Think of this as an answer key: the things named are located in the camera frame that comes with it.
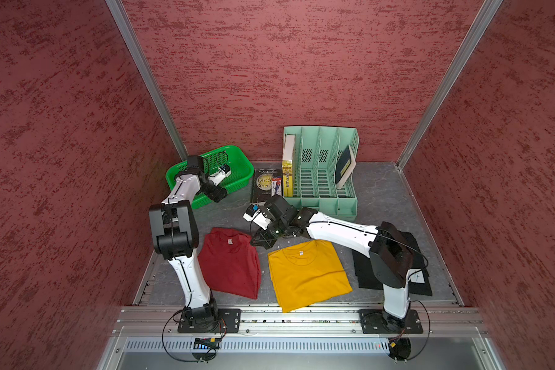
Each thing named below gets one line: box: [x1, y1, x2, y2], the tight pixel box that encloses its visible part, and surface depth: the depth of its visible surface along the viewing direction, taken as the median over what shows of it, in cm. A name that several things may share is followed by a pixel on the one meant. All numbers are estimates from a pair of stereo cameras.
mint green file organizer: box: [282, 126, 360, 222], surface depth 105 cm
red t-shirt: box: [197, 226, 261, 300], surface depth 84 cm
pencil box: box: [271, 176, 283, 198], surface depth 108 cm
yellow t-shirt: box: [267, 239, 354, 313], surface depth 85 cm
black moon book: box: [251, 160, 283, 203], surface depth 113 cm
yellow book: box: [282, 134, 296, 198], surface depth 92 cm
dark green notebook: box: [334, 144, 357, 190], surface depth 105 cm
